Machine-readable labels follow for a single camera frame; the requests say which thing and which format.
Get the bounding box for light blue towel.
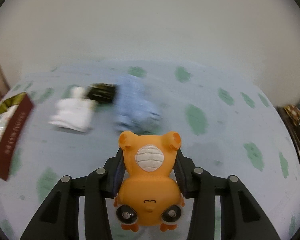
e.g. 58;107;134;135
114;75;161;134

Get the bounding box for black gold patterned pouch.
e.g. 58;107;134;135
85;83;116;104

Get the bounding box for white socks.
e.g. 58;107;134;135
48;86;97;133

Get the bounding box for orange squishy animal toy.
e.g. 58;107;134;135
114;131;185;232

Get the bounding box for red gold toffee tin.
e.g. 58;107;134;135
0;92;34;181

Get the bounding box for blue green cloud tablecloth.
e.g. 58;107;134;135
0;61;300;239

